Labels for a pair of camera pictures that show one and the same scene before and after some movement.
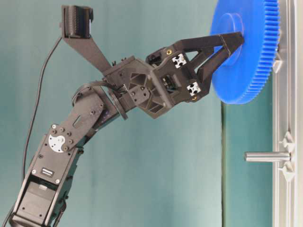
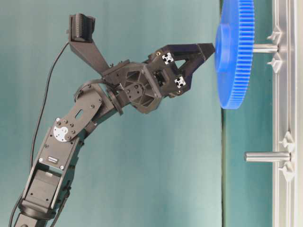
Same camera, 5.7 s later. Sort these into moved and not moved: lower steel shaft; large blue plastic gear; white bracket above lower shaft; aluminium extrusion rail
Moved: large blue plastic gear
Not moved: lower steel shaft; aluminium extrusion rail; white bracket above lower shaft
